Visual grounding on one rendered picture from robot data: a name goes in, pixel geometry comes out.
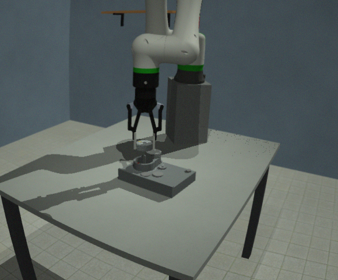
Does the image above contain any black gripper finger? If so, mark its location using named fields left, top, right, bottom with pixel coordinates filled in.
left=147, top=103, right=164, bottom=150
left=127, top=103, right=143, bottom=149

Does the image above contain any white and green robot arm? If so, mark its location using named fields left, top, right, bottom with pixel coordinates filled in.
left=131, top=0, right=206, bottom=90

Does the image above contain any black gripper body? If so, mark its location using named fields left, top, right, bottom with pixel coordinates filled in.
left=133, top=88, right=157, bottom=113

